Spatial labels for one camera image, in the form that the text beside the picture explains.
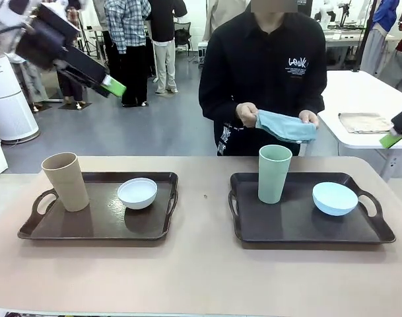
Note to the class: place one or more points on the person in blue plaid shirt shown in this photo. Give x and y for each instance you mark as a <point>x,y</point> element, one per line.
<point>124,26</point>

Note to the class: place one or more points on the person in black sweatshirt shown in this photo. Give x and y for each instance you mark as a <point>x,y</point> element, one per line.
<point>260,59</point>

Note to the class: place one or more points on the black stand pole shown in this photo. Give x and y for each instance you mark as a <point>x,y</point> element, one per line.
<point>365,36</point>

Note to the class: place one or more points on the black office chair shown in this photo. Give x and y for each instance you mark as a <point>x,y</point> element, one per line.
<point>182,34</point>

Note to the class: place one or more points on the person's left forearm black sleeve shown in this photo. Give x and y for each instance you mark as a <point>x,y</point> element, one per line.
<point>319,104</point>

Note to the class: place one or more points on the mannequin blue jacket grey skirt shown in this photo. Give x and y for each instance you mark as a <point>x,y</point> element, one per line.
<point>377,43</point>

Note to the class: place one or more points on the small white floor appliance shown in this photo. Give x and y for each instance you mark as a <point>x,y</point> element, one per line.
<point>202,54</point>

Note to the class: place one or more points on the person's right hand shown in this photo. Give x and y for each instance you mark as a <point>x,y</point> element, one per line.
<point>247,114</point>

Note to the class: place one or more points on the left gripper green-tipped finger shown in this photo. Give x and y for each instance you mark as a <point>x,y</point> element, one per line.
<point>85,82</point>
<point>95,71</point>

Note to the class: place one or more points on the person's right forearm black sleeve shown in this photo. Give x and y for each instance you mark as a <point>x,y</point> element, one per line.
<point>217,107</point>

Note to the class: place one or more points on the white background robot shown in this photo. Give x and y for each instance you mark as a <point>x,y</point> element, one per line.
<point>327,13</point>

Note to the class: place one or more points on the white background desk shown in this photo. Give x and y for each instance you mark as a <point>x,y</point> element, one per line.
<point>339,33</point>

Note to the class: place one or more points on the light blue plastic bowl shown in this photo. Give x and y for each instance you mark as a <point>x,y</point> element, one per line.
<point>334,201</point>

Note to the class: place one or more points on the person's left hand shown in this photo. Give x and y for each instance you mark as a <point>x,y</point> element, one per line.
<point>309,117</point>

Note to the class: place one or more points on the white cylindrical air purifier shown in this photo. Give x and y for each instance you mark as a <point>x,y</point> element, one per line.
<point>9,109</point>

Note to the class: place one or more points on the mannequin in beige coat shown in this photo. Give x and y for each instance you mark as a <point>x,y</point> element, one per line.
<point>217,16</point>

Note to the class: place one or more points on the white plastic bowl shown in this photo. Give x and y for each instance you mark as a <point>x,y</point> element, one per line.
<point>137,198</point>

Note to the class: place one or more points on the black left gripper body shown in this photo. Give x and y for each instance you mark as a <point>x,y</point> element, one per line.
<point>44,43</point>

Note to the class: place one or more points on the beige cloth mat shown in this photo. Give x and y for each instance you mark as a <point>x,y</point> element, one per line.
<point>364,122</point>

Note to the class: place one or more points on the dark brown plastic tray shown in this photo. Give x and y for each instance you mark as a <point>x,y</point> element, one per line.
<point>296,228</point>
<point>98,221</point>

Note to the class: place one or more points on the tall green plastic cup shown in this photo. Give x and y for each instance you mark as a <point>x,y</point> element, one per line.
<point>274,178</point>

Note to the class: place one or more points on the figure in red plaid shirt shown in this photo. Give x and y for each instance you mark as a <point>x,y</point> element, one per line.
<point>72,89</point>

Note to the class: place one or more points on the person black top beige trousers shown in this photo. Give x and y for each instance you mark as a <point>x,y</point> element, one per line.
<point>164,62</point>

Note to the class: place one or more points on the white rounded side table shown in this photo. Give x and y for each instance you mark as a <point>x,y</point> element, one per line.
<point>352,95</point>

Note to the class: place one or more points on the tall beige plastic cup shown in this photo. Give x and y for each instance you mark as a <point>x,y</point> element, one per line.
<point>67,185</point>

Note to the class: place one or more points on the blue-green cloth mat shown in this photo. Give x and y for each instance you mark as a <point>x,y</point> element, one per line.
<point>286,127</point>

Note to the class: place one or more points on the mannequin white shirt grey skirt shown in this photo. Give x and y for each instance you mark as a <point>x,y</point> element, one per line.
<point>35,82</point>

